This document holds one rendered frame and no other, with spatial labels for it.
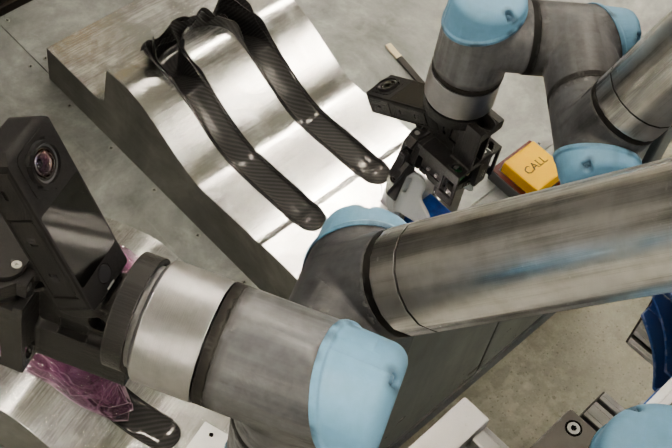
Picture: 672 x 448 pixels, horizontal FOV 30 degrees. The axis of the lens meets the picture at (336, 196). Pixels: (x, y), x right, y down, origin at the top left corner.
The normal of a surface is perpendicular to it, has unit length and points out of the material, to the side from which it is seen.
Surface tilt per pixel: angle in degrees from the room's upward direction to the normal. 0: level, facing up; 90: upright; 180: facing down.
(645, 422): 7
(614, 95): 71
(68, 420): 29
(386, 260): 52
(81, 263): 61
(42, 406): 21
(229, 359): 39
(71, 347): 82
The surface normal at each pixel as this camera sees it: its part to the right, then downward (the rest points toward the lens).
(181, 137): 0.43, -0.22
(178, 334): -0.10, -0.04
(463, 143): -0.72, 0.51
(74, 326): -0.31, 0.65
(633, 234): -0.64, 0.17
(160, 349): -0.20, 0.25
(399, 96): -0.28, -0.81
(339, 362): 0.11, -0.45
